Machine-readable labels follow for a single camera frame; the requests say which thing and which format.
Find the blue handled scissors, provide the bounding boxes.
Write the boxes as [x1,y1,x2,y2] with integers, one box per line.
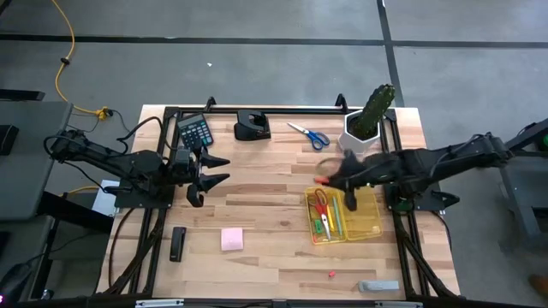
[286,121,331,152]

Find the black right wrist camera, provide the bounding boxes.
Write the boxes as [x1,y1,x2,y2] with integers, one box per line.
[343,189,359,212]

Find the grey metal stand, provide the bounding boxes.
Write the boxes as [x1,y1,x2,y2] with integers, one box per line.
[498,117,548,250]

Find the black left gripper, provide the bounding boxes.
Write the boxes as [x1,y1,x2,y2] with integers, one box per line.
[169,144,231,193]

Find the black calculator with teal keys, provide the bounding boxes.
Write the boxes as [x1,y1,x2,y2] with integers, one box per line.
[176,112,215,150]

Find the yellow pencil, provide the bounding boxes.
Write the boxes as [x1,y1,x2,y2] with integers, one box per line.
[325,200,337,234]

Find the teal pencil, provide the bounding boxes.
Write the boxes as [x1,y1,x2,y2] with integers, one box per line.
[332,195,344,237]

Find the black rounded device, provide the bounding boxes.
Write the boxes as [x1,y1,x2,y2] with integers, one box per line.
[0,263,33,303]

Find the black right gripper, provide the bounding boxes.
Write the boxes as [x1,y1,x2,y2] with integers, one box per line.
[328,149,393,192]

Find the white paper sheet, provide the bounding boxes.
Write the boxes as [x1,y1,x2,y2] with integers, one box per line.
[92,179,121,217]

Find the yellow cable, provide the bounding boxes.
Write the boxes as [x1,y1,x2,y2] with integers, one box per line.
[51,0,113,121]
[63,185,102,196]

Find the black flat bar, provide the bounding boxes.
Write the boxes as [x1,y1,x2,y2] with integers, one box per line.
[0,88,46,103]

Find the red handled scissors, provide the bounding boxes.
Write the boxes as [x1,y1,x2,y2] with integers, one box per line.
[307,187,333,241]

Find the yellow transparent pencil case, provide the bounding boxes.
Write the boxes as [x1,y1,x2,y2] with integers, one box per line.
[303,184,384,246]

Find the white hexagonal plant pot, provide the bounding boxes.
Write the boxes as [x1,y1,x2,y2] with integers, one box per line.
[337,110,381,156]

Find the grey side desk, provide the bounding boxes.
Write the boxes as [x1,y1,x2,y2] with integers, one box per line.
[0,100,74,222]

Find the black stapler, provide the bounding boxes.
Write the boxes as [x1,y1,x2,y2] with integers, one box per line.
[170,226,188,263]

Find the pink sticky note pad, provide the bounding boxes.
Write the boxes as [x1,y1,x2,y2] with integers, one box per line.
[220,227,245,252]

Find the black aluminium table frame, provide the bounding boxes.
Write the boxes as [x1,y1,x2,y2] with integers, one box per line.
[97,93,462,308]

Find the green cactus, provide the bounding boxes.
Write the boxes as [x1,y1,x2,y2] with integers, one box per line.
[357,83,396,140]

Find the silver metal bracket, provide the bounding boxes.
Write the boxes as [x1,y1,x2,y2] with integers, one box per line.
[134,299,186,308]

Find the black device on desk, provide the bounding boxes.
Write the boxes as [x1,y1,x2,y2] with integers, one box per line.
[0,124,21,157]

